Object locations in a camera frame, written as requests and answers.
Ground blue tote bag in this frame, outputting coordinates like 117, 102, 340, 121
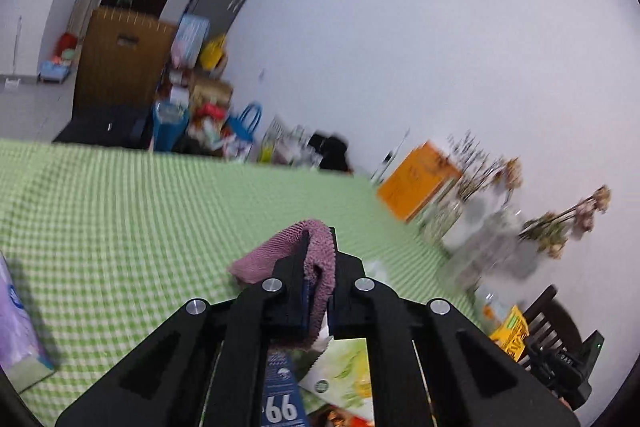
222, 103, 264, 158

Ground blue box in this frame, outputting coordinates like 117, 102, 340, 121
260, 347, 311, 427

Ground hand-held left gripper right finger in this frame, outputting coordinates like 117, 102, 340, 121
326, 227, 582, 427

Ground dried berry branches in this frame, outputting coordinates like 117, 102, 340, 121
447, 132, 506, 202

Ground white electric toothbrush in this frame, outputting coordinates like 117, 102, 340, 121
370, 131, 411, 185

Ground orange book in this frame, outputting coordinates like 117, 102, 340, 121
377, 141, 463, 223

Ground purple tissue pack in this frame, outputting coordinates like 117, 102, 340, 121
0, 252, 57, 394

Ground black bag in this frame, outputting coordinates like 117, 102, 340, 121
306, 133, 351, 172

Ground brown cardboard crate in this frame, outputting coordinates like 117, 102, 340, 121
72, 7, 178, 120

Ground dark wooden chair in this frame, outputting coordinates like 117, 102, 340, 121
517, 284, 601, 358

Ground dried pale flowers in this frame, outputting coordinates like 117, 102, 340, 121
495, 157, 523, 192

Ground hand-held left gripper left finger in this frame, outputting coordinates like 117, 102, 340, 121
54, 252, 308, 427

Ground dried roses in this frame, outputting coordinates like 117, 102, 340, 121
520, 185, 612, 260

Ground tall clear glass jar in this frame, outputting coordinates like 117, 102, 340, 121
445, 202, 526, 288

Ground yellow tote bag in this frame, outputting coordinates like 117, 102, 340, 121
200, 34, 228, 70

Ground blue bin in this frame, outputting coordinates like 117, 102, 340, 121
152, 102, 191, 152

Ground green printed paper bag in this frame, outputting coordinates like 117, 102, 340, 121
298, 338, 376, 423

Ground blue gift bag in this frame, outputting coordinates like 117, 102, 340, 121
171, 14, 211, 68

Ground blue low tray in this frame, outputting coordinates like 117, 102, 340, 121
39, 59, 73, 84

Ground pink cloth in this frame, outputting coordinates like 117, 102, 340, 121
228, 219, 338, 350

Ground red snack packet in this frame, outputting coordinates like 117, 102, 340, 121
307, 407, 373, 427

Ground green checkered tablecloth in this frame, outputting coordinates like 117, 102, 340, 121
0, 139, 488, 427

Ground small floral vase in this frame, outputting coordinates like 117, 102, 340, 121
420, 197, 463, 248

